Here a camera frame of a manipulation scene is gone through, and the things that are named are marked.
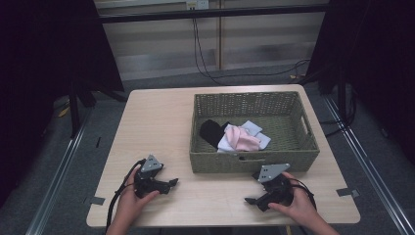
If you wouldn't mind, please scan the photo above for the green woven basket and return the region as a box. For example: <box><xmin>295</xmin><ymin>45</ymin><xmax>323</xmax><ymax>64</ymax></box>
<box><xmin>189</xmin><ymin>91</ymin><xmax>321</xmax><ymax>174</ymax></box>

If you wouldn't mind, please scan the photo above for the pink sock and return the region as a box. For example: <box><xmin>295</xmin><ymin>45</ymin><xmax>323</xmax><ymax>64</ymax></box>
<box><xmin>223</xmin><ymin>124</ymin><xmax>262</xmax><ymax>153</ymax></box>

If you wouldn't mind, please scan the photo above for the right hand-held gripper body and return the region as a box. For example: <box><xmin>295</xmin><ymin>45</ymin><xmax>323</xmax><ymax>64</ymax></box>
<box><xmin>252</xmin><ymin>163</ymin><xmax>295</xmax><ymax>210</ymax></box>

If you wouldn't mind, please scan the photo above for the grey tape piece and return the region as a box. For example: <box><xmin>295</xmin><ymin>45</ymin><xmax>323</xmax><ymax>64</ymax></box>
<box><xmin>89</xmin><ymin>196</ymin><xmax>107</xmax><ymax>207</ymax></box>
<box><xmin>336</xmin><ymin>187</ymin><xmax>360</xmax><ymax>199</ymax></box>

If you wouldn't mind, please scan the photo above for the black floor cable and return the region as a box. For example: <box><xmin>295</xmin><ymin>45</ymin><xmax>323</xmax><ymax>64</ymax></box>
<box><xmin>318</xmin><ymin>91</ymin><xmax>358</xmax><ymax>138</ymax></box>

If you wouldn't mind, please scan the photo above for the metal floor rail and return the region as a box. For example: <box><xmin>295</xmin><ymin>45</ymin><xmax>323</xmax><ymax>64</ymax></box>
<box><xmin>24</xmin><ymin>109</ymin><xmax>94</xmax><ymax>235</ymax></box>
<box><xmin>322</xmin><ymin>95</ymin><xmax>415</xmax><ymax>235</ymax></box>

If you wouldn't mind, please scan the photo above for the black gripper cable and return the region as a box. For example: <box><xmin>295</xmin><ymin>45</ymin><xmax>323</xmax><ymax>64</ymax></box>
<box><xmin>286</xmin><ymin>177</ymin><xmax>318</xmax><ymax>211</ymax></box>
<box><xmin>105</xmin><ymin>158</ymin><xmax>147</xmax><ymax>234</ymax></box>

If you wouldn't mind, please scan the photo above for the white power outlet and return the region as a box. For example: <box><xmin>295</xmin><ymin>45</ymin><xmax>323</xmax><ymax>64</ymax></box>
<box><xmin>185</xmin><ymin>0</ymin><xmax>210</xmax><ymax>11</ymax></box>

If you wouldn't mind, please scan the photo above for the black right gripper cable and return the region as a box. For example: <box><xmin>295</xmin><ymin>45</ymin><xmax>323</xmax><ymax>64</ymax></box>
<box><xmin>286</xmin><ymin>177</ymin><xmax>318</xmax><ymax>211</ymax></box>

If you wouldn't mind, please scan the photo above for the person's right hand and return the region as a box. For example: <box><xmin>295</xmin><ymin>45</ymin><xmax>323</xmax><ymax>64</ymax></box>
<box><xmin>267</xmin><ymin>171</ymin><xmax>316</xmax><ymax>226</ymax></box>

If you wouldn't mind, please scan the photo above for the black curtain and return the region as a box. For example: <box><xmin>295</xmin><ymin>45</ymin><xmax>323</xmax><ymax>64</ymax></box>
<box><xmin>300</xmin><ymin>0</ymin><xmax>415</xmax><ymax>165</ymax></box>
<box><xmin>0</xmin><ymin>0</ymin><xmax>125</xmax><ymax>210</ymax></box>

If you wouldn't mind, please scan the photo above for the black horizontal bar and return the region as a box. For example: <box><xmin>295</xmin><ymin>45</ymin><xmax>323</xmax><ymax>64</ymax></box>
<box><xmin>97</xmin><ymin>3</ymin><xmax>331</xmax><ymax>24</ymax></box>

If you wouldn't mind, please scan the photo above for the black sock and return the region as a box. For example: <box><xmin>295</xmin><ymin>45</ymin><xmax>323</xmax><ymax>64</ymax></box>
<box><xmin>199</xmin><ymin>118</ymin><xmax>231</xmax><ymax>150</ymax></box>

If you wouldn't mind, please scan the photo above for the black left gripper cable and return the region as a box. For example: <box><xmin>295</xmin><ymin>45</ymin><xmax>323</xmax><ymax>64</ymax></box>
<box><xmin>105</xmin><ymin>158</ymin><xmax>147</xmax><ymax>234</ymax></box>

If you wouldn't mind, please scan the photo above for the black wall cable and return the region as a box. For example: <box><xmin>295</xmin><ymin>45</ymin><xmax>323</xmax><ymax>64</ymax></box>
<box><xmin>191</xmin><ymin>9</ymin><xmax>311</xmax><ymax>87</ymax></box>

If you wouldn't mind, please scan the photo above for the black metal stand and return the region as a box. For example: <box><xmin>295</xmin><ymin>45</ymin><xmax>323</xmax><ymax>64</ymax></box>
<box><xmin>321</xmin><ymin>65</ymin><xmax>350</xmax><ymax>125</ymax></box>
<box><xmin>67</xmin><ymin>79</ymin><xmax>129</xmax><ymax>139</ymax></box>

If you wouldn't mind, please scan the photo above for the light blue sock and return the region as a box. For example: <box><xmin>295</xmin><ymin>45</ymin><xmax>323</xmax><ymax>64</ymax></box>
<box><xmin>240</xmin><ymin>119</ymin><xmax>272</xmax><ymax>151</ymax></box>

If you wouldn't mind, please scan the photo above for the person's left hand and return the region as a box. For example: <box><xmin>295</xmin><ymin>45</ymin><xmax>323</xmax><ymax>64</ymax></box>
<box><xmin>115</xmin><ymin>167</ymin><xmax>161</xmax><ymax>229</ymax></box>

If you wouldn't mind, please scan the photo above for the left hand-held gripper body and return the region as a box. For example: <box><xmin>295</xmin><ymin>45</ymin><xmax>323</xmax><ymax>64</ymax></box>
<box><xmin>133</xmin><ymin>154</ymin><xmax>171</xmax><ymax>199</ymax></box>

